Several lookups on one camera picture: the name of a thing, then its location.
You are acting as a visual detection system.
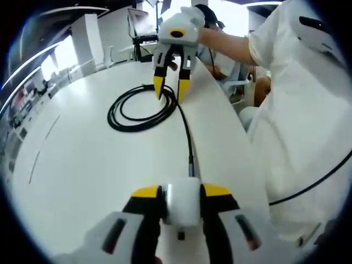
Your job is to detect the black device cable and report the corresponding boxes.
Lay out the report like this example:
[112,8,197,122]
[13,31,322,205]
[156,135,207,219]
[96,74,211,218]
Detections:
[268,155,351,206]

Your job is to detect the laptop tripod stand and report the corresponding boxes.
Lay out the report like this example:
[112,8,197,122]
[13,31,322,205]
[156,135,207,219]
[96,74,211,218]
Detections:
[133,36,159,63]

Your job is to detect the desk cable slot cover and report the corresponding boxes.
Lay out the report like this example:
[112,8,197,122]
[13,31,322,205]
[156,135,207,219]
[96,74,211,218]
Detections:
[29,151,42,185]
[43,114,61,141]

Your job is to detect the white office chair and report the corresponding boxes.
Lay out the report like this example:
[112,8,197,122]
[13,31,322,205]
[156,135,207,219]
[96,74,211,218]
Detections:
[103,45,115,68]

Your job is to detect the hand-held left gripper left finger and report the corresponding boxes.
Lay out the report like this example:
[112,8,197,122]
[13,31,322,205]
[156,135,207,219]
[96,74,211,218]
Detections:
[90,185,167,264]

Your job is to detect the row of white cabinets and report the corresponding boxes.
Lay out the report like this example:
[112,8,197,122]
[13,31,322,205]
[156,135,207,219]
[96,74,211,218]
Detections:
[0,79,56,177]

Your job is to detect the white desk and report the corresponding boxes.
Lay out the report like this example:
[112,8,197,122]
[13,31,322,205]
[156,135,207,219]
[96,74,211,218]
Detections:
[10,59,272,264]

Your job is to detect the white pillar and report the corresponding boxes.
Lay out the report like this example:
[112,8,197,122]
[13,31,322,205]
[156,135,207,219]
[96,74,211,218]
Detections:
[70,13,97,78]

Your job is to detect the person in white shirt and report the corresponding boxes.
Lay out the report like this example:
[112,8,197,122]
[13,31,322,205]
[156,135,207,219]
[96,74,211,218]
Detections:
[239,0,352,248]

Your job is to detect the open laptop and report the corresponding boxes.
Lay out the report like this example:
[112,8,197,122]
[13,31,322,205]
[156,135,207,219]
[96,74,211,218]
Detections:
[126,7,157,39]

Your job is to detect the person's right hand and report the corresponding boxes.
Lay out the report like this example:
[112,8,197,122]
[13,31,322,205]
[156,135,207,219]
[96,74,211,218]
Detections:
[180,5,206,30]

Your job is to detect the white charger adapter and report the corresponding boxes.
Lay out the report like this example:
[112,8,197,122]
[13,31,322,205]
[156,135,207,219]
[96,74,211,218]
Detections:
[162,177,202,227]

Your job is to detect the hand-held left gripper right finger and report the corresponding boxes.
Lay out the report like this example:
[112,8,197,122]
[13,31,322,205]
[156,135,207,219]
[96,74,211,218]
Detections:
[200,183,273,264]

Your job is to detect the black Type-C cable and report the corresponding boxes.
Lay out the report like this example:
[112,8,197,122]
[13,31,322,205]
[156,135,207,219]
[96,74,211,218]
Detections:
[107,84,196,177]

